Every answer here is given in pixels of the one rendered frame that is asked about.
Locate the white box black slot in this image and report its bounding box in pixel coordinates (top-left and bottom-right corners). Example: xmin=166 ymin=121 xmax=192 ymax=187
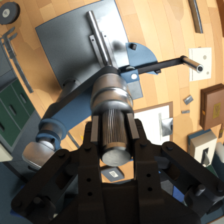
xmin=187 ymin=129 xmax=218 ymax=168

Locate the black lock lever steel handle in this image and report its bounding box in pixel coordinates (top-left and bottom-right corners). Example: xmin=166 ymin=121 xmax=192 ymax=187
xmin=136 ymin=55 xmax=204 ymax=75

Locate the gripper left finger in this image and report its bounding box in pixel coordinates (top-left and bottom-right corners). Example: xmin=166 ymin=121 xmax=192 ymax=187
xmin=11 ymin=115 xmax=103 ymax=218

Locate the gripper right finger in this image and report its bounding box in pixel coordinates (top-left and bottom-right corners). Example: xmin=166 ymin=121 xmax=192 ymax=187
xmin=126 ymin=113 xmax=224 ymax=215

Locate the blue sector plate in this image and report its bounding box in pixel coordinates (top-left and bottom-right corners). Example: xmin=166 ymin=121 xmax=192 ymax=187
xmin=125 ymin=42 xmax=158 ymax=76

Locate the black round disc grey label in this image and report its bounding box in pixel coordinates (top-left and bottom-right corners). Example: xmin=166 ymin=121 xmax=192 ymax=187
xmin=0 ymin=1 xmax=21 ymax=25

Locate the grey steel ruler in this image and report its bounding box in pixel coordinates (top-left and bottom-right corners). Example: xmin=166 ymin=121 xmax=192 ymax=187
xmin=188 ymin=0 xmax=204 ymax=34

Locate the grey box white label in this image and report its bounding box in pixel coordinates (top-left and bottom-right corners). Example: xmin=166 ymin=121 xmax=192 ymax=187
xmin=101 ymin=166 xmax=125 ymax=183

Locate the brown brush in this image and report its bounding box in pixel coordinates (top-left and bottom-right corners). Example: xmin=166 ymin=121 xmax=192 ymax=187
xmin=217 ymin=123 xmax=224 ymax=139

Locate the brown clipboard white paper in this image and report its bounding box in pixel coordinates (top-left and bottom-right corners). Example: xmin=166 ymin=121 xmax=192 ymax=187
xmin=133 ymin=101 xmax=174 ymax=146

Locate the beige box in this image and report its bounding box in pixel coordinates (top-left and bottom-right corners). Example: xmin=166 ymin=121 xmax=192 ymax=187
xmin=0 ymin=143 xmax=13 ymax=163

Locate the green drawer cabinet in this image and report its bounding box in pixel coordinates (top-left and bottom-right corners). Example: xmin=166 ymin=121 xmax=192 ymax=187
xmin=0 ymin=78 xmax=36 ymax=148

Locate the blue clamp block white dot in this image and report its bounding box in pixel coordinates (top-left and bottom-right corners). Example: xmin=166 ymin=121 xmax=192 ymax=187
xmin=120 ymin=68 xmax=141 ymax=88

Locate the grey steel base plate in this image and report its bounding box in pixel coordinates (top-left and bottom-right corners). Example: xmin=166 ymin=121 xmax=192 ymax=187
xmin=35 ymin=0 xmax=144 ymax=98

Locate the steel V cradle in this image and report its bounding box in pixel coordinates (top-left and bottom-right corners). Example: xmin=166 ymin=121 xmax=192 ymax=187
xmin=88 ymin=31 xmax=120 ymax=69

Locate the knurled steel ratchet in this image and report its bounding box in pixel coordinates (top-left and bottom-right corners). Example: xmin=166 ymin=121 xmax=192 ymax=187
xmin=99 ymin=108 xmax=132 ymax=167

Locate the steel gauge pin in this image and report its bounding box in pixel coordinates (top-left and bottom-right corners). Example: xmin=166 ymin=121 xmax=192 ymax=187
xmin=85 ymin=10 xmax=113 ymax=67

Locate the steel micrometer thimble barrel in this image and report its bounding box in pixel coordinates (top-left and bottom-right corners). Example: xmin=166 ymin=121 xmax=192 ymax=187
xmin=89 ymin=73 xmax=134 ymax=115

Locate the brown box yellow label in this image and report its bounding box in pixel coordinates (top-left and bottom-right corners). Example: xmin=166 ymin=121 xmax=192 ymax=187
xmin=199 ymin=83 xmax=224 ymax=131

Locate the white paper card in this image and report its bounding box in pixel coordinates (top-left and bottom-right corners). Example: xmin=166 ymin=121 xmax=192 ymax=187
xmin=188 ymin=47 xmax=212 ymax=82

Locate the blue micrometer frame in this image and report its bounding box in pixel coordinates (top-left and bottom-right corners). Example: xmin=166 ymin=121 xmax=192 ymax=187
xmin=36 ymin=65 xmax=123 ymax=152

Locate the small grey steel block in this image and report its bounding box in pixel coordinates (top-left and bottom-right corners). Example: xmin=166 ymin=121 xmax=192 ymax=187
xmin=183 ymin=94 xmax=194 ymax=105

